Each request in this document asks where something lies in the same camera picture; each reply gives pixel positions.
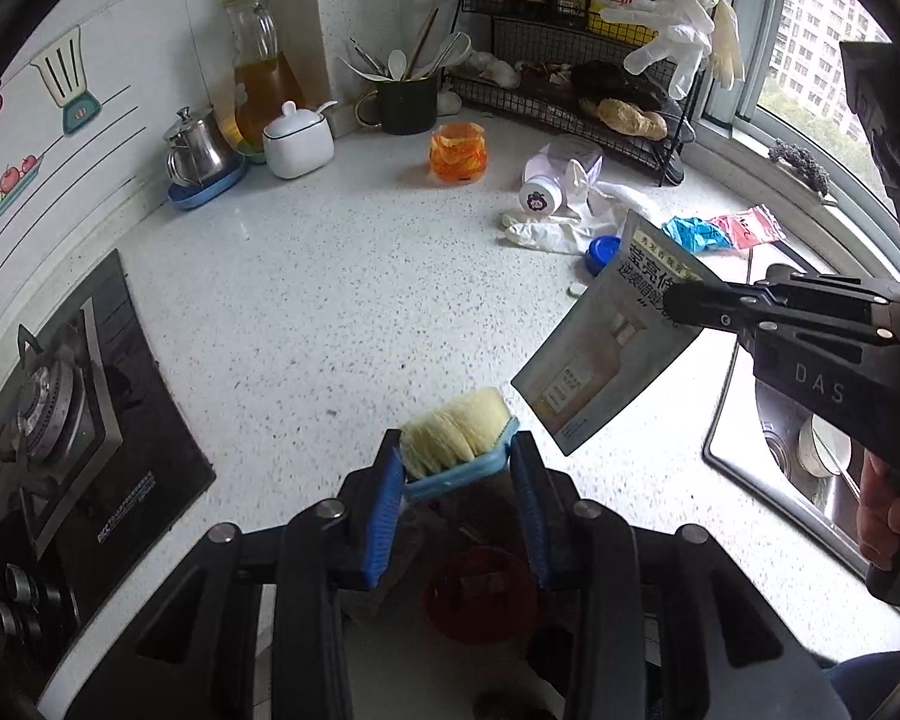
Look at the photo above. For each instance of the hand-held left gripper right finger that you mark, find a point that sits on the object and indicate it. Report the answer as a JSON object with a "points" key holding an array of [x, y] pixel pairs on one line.
{"points": [[529, 514]]}

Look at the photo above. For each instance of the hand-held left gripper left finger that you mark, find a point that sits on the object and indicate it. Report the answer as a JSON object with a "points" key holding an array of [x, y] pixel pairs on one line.
{"points": [[386, 514]]}

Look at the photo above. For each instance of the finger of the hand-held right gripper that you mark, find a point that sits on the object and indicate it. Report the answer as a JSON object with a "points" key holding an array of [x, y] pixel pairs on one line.
{"points": [[701, 309], [810, 331]]}

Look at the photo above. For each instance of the pink and blue plastic bag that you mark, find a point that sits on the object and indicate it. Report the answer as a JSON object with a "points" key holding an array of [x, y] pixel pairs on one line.
{"points": [[742, 229]]}

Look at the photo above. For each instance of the grey sachet packet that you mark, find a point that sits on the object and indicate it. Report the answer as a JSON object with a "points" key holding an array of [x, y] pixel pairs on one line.
{"points": [[607, 360]]}

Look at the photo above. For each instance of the blue round lid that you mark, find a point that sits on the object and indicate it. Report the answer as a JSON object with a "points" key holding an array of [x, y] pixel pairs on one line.
{"points": [[604, 255]]}

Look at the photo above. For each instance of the yellow sponge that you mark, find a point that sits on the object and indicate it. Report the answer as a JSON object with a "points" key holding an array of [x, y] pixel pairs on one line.
{"points": [[457, 427]]}

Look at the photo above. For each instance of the white paper towel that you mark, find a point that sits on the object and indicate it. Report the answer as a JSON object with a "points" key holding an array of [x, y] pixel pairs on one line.
{"points": [[622, 202]]}

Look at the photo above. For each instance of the person's right hand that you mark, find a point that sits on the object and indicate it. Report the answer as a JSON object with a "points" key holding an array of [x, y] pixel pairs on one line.
{"points": [[879, 521]]}

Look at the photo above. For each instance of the steel sink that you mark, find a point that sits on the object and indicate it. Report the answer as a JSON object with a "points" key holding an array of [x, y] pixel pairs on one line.
{"points": [[780, 465]]}

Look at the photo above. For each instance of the dried lavender bunch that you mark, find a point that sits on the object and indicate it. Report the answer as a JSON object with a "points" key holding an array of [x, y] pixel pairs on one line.
{"points": [[799, 165]]}

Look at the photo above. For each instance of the white plastic bottle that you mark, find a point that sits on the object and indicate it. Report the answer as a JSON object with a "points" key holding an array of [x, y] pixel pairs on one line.
{"points": [[551, 180]]}

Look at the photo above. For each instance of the ginger root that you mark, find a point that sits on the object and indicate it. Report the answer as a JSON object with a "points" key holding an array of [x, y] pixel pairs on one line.
{"points": [[630, 118]]}

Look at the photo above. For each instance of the black plastic bag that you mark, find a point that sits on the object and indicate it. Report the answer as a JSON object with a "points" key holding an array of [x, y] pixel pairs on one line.
{"points": [[619, 82]]}

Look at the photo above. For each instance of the hanging cream glove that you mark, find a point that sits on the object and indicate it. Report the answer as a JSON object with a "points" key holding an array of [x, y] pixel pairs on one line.
{"points": [[729, 45]]}

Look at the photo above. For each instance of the hanging white glove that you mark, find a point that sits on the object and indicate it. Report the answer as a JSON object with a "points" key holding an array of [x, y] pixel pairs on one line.
{"points": [[675, 37]]}

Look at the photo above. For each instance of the black gas stove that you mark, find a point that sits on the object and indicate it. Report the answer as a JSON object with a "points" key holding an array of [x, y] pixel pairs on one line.
{"points": [[120, 420]]}

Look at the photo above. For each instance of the reddish dried produce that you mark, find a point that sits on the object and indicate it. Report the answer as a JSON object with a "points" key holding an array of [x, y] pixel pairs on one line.
{"points": [[544, 71]]}

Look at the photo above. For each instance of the orange glass jar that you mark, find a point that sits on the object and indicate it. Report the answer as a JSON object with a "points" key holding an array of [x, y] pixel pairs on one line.
{"points": [[459, 154]]}

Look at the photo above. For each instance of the person's dark trousers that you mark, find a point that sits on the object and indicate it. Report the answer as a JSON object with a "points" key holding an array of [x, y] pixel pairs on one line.
{"points": [[877, 690]]}

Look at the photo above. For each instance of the white garlic bulbs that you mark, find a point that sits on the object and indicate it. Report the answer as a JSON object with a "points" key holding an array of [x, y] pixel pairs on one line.
{"points": [[495, 69]]}

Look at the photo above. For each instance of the white garlic bulb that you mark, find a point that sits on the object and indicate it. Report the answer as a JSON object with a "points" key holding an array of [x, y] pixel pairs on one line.
{"points": [[450, 99]]}

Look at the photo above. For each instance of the white spoon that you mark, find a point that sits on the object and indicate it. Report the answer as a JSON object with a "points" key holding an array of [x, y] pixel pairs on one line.
{"points": [[454, 52], [396, 64]]}

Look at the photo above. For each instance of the dark utensil mug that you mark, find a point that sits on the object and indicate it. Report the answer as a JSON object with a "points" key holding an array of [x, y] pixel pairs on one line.
{"points": [[409, 105]]}

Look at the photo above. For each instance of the blue saucer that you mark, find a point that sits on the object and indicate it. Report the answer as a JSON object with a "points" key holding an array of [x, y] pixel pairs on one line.
{"points": [[195, 199]]}

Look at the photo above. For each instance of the white sugar bowl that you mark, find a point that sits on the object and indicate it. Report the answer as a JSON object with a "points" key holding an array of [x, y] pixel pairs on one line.
{"points": [[296, 146]]}

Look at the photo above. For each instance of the green saucer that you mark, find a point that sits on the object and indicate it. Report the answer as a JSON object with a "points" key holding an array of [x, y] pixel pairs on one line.
{"points": [[255, 154]]}

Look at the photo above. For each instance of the brown wooden chopsticks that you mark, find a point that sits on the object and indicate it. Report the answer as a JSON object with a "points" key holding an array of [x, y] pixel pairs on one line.
{"points": [[420, 45]]}

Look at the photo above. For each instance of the steel teapot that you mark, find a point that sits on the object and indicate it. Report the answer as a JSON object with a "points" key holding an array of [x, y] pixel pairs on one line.
{"points": [[199, 150]]}

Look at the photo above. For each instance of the metal cutlery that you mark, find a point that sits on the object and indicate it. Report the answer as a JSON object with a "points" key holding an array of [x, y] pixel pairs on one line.
{"points": [[364, 60]]}

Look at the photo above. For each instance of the glass oil jug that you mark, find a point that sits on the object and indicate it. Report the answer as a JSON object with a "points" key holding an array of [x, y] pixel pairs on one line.
{"points": [[262, 90]]}

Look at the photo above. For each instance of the window frame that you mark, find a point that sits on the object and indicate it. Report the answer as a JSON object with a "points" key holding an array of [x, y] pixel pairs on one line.
{"points": [[769, 90]]}

